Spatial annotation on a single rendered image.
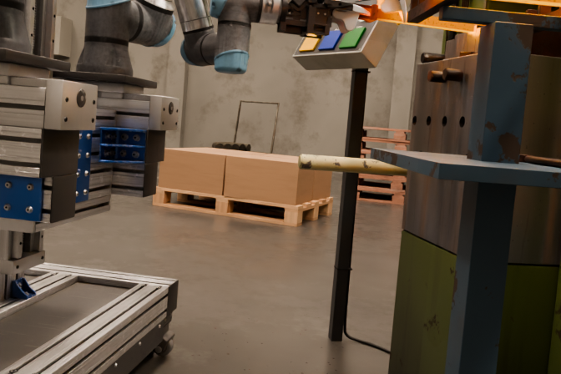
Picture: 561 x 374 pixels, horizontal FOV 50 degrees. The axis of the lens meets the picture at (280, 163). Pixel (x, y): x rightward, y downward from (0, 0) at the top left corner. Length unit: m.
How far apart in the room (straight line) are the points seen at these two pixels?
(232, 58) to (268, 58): 8.63
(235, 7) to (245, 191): 3.18
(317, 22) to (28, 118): 0.65
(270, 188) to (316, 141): 5.46
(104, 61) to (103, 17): 0.12
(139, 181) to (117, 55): 0.34
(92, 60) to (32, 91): 0.52
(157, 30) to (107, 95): 0.26
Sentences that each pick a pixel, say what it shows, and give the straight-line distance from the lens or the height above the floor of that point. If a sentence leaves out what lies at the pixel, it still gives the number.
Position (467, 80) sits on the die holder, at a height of 0.86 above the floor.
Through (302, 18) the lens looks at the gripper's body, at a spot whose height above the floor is 0.97.
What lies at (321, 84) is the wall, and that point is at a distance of 9.80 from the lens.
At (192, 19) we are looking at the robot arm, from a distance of 1.44.
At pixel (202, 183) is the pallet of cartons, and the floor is 0.22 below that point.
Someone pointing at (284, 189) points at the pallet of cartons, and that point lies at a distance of 4.33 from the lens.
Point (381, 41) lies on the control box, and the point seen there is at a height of 1.00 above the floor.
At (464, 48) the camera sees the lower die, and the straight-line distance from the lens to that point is 1.57.
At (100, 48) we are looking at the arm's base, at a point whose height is 0.88.
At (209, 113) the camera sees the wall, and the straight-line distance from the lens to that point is 10.13.
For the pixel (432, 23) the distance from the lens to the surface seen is 1.50.
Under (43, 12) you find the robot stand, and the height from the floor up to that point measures 0.94.
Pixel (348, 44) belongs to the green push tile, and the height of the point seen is 0.99.
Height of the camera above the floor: 0.73
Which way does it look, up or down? 4 degrees down
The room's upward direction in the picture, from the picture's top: 5 degrees clockwise
